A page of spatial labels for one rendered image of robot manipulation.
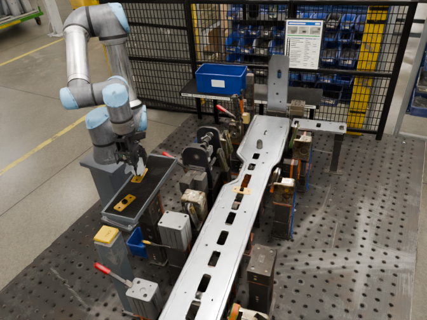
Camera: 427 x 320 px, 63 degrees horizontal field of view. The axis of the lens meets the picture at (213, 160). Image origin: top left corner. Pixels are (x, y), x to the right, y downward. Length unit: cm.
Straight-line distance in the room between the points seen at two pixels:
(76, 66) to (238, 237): 85
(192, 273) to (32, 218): 223
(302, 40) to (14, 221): 264
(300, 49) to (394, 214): 107
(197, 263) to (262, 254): 23
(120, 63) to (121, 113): 42
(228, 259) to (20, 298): 97
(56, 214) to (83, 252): 141
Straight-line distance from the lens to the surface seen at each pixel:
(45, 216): 328
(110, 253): 126
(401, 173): 227
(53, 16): 816
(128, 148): 121
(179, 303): 121
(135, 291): 120
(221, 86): 224
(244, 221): 141
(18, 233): 324
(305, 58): 226
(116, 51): 152
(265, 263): 125
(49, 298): 177
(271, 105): 211
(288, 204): 158
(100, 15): 150
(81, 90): 124
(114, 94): 112
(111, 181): 167
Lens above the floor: 203
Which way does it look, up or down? 37 degrees down
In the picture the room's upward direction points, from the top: 5 degrees counter-clockwise
